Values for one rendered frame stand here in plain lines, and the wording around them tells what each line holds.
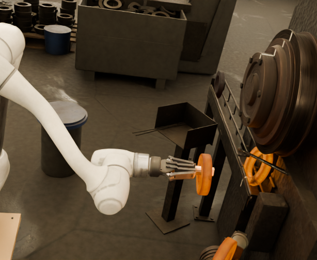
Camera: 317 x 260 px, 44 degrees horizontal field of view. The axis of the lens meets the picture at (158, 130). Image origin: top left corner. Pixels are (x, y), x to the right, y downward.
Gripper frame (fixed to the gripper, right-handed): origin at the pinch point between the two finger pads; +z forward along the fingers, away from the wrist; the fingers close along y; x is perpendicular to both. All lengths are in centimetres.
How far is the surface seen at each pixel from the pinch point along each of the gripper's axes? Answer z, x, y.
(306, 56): 27, 45, -6
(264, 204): 21.8, -5.7, 9.2
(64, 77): -105, -79, -252
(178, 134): -4, -24, -65
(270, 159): 29.7, -3.6, -16.9
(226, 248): 5.0, -6.6, 30.8
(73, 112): -68, -38, -104
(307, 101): 28.0, 33.3, 3.6
